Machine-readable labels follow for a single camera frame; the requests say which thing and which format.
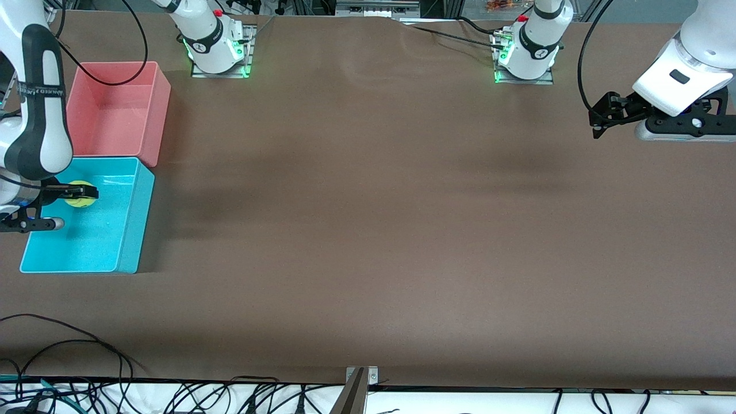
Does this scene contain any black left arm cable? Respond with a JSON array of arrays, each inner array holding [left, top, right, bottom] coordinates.
[[577, 0, 616, 116]]

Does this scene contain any grey power strip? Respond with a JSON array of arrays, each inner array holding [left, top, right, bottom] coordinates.
[[335, 0, 421, 17]]

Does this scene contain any blue plastic bin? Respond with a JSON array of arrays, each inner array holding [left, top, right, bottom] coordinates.
[[20, 157, 156, 274]]

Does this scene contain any grey camera stand pole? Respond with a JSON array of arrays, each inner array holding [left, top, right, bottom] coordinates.
[[329, 368, 369, 414]]

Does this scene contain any thin black cable on mat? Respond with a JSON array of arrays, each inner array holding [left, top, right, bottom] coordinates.
[[17, 339, 144, 380], [0, 313, 136, 380]]

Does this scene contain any black right arm cable loop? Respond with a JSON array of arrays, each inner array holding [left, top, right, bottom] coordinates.
[[55, 0, 149, 87]]

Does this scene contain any black base power cable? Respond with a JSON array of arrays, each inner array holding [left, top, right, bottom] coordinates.
[[411, 24, 509, 49], [457, 16, 507, 38]]

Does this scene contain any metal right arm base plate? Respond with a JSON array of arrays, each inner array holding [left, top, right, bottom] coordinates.
[[191, 24, 255, 78]]

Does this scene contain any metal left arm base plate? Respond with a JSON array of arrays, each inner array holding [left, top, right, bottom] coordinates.
[[493, 32, 555, 85]]

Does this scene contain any small metal bracket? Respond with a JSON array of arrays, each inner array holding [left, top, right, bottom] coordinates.
[[346, 366, 379, 385]]

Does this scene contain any brown table cover mat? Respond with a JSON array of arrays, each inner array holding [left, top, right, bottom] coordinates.
[[0, 10, 736, 392]]

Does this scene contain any yellow-green tennis ball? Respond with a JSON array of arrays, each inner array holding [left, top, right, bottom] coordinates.
[[64, 181, 95, 208]]

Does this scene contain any pink plastic bin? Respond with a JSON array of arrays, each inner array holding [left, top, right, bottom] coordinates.
[[66, 61, 171, 168]]

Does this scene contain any teal cable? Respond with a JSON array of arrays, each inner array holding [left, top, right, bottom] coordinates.
[[0, 375, 78, 406]]

